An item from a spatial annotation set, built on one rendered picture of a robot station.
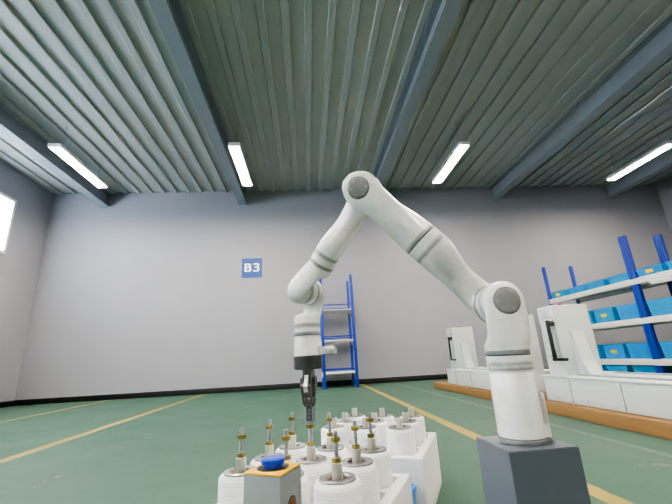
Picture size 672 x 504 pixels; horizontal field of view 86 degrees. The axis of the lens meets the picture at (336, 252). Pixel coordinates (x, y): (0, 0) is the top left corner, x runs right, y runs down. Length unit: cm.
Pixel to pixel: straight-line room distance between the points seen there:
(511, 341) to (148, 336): 718
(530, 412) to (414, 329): 656
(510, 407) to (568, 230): 868
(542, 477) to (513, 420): 10
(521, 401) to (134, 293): 747
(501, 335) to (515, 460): 23
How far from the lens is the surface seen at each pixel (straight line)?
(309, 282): 95
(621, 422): 286
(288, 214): 766
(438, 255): 86
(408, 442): 133
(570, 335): 343
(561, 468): 89
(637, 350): 665
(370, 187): 88
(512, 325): 87
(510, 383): 86
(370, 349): 717
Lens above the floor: 48
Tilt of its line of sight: 16 degrees up
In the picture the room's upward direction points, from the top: 3 degrees counter-clockwise
